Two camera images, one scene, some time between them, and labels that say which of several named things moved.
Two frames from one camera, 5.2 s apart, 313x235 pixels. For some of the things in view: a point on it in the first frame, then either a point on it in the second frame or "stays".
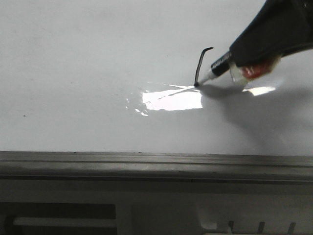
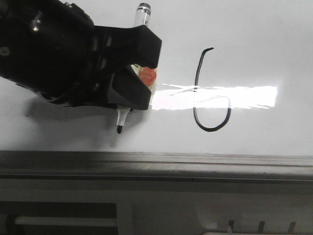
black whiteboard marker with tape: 240,74 -> 142,17
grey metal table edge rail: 152,207 stays
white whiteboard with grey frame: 104,92 stays
